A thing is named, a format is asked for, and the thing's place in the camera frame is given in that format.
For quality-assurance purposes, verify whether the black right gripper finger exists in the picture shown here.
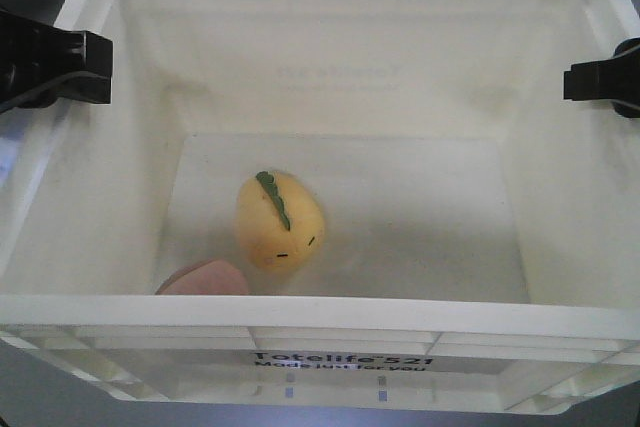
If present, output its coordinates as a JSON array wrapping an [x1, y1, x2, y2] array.
[[563, 37, 639, 118]]

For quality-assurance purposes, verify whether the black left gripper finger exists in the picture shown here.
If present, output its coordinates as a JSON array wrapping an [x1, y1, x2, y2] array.
[[1, 10, 113, 108]]

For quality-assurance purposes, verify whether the white plastic tote box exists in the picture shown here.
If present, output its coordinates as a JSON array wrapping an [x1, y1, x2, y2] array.
[[1, 0, 639, 415]]

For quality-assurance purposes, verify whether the yellow egg plush green stripe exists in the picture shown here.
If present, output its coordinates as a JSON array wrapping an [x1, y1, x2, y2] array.
[[235, 170, 326, 274]]

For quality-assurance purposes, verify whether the left black cable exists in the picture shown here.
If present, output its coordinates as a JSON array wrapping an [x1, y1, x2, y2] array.
[[0, 69, 109, 116]]

